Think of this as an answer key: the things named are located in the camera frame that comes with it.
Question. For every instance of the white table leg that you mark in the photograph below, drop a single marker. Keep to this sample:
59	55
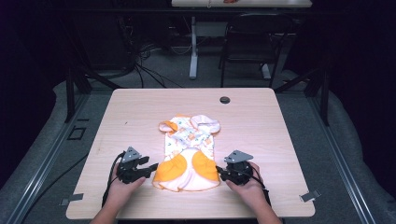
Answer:
194	53

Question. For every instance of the black metal frame stand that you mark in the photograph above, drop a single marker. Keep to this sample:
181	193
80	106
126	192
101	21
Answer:
71	93
323	90

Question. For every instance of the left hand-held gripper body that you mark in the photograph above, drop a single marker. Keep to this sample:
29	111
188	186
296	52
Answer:
128	169

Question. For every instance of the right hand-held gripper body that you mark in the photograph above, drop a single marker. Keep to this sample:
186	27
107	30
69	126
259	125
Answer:
238	169

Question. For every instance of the orange and white baby garment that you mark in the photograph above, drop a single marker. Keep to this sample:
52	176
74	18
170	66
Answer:
186	155

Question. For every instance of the person's left hand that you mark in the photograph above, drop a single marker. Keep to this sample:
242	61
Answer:
123	189

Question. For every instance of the grey tape strip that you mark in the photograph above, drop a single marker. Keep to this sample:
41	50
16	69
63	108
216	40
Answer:
310	195
73	198

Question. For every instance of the person's right hand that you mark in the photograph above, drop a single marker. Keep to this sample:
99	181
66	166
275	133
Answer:
247	192

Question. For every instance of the aluminium floor rail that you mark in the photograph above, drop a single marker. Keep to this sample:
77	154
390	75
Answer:
40	168
342	161

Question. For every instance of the black folding chair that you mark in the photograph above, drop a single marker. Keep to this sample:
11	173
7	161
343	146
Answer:
257	37

